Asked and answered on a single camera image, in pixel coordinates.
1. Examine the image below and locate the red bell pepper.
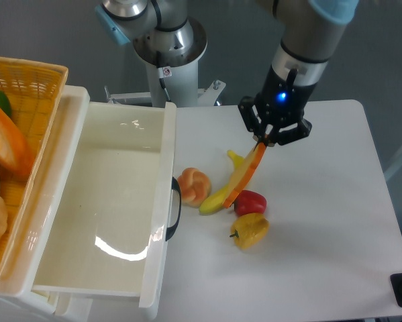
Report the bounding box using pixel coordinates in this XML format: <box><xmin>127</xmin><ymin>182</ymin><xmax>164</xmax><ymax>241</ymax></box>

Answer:
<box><xmin>234</xmin><ymin>190</ymin><xmax>267</xmax><ymax>217</ymax></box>

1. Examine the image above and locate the orange baguette loaf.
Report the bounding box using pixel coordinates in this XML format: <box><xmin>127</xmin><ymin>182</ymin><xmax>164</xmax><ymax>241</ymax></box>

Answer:
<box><xmin>0</xmin><ymin>108</ymin><xmax>36</xmax><ymax>180</ymax></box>

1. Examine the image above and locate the yellow woven basket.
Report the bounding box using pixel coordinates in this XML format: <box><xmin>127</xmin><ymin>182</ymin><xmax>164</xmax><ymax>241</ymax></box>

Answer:
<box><xmin>0</xmin><ymin>57</ymin><xmax>68</xmax><ymax>279</ymax></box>

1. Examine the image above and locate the knotted bread roll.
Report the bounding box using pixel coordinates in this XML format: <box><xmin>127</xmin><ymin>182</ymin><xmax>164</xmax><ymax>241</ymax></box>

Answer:
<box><xmin>177</xmin><ymin>168</ymin><xmax>211</xmax><ymax>207</ymax></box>

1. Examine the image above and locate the yellow banana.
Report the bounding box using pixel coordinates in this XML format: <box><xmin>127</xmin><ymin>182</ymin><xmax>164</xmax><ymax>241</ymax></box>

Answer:
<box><xmin>199</xmin><ymin>150</ymin><xmax>244</xmax><ymax>215</ymax></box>

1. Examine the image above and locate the upper white drawer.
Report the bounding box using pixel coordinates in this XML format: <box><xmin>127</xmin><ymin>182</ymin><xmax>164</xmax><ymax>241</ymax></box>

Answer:
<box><xmin>31</xmin><ymin>101</ymin><xmax>178</xmax><ymax>309</ymax></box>

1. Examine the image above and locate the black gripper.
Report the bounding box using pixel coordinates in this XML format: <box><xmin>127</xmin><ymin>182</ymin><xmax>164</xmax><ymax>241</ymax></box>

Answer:
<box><xmin>238</xmin><ymin>67</ymin><xmax>316</xmax><ymax>146</ymax></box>

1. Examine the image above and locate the yellow bell pepper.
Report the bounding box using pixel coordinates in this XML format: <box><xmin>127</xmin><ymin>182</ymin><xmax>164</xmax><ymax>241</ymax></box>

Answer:
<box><xmin>229</xmin><ymin>213</ymin><xmax>270</xmax><ymax>250</ymax></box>

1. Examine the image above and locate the orange bread slice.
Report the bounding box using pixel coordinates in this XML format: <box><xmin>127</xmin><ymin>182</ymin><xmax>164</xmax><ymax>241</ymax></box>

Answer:
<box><xmin>222</xmin><ymin>143</ymin><xmax>266</xmax><ymax>208</ymax></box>

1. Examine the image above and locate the black drawer handle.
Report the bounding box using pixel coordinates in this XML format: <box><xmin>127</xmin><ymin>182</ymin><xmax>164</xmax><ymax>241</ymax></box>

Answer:
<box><xmin>166</xmin><ymin>177</ymin><xmax>182</xmax><ymax>242</ymax></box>

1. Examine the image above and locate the white drawer cabinet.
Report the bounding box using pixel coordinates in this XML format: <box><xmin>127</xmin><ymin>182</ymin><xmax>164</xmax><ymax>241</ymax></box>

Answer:
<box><xmin>0</xmin><ymin>86</ymin><xmax>157</xmax><ymax>321</ymax></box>

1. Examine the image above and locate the green fruit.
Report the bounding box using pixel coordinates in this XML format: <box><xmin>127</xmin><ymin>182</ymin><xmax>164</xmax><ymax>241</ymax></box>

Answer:
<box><xmin>0</xmin><ymin>90</ymin><xmax>12</xmax><ymax>118</ymax></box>

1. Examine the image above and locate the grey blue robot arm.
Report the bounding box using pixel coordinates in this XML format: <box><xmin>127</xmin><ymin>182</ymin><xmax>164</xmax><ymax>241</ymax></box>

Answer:
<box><xmin>95</xmin><ymin>1</ymin><xmax>358</xmax><ymax>146</ymax></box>

